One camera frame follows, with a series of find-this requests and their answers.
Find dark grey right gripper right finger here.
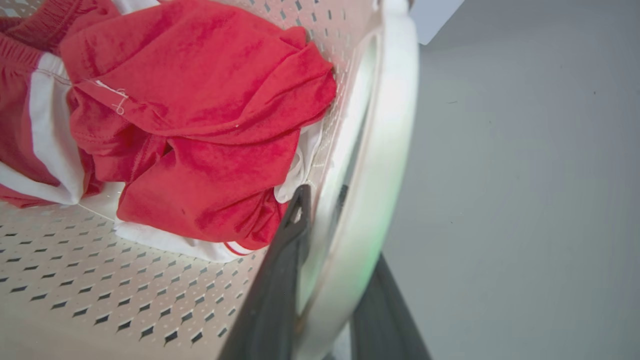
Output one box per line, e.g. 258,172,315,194
322,184,432,360

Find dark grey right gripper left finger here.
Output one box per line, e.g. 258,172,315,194
218,184,313,360

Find white perforated laundry basket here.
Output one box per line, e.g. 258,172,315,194
0,0,421,360

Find red t-shirt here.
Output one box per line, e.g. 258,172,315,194
60,0,338,251

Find red shorts with white stripe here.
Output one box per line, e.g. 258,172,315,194
0,0,121,209

